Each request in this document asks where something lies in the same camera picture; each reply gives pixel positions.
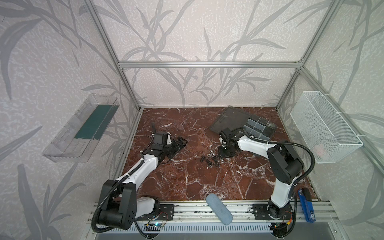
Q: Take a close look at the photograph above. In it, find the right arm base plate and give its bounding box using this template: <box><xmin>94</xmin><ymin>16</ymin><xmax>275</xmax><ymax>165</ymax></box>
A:
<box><xmin>250</xmin><ymin>204</ymin><xmax>293</xmax><ymax>221</ymax></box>

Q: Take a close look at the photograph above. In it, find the blue box cutter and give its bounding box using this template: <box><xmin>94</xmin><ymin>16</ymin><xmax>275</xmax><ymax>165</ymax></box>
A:
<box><xmin>298</xmin><ymin>188</ymin><xmax>316</xmax><ymax>223</ymax></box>

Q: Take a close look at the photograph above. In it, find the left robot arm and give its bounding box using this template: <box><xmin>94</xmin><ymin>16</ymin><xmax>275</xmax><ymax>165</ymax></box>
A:
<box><xmin>91</xmin><ymin>132</ymin><xmax>188</xmax><ymax>233</ymax></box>

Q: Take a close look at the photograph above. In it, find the white wire mesh basket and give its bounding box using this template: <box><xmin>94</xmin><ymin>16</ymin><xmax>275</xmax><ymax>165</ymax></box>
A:
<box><xmin>290</xmin><ymin>91</ymin><xmax>364</xmax><ymax>164</ymax></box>

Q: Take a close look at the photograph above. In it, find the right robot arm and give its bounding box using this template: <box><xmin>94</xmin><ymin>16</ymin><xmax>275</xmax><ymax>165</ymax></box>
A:
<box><xmin>218</xmin><ymin>128</ymin><xmax>316</xmax><ymax>219</ymax></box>

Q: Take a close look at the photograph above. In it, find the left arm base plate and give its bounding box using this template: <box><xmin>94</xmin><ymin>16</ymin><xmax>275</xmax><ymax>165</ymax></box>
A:
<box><xmin>137</xmin><ymin>204</ymin><xmax>175</xmax><ymax>221</ymax></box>

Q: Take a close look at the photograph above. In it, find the clear plastic wall tray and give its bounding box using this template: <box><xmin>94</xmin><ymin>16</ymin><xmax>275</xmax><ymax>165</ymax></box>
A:
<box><xmin>42</xmin><ymin>94</ymin><xmax>120</xmax><ymax>163</ymax></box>

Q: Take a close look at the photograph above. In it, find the grey plastic organizer box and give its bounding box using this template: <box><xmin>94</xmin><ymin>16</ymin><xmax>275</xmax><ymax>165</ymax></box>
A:
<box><xmin>209</xmin><ymin>106</ymin><xmax>277</xmax><ymax>140</ymax></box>

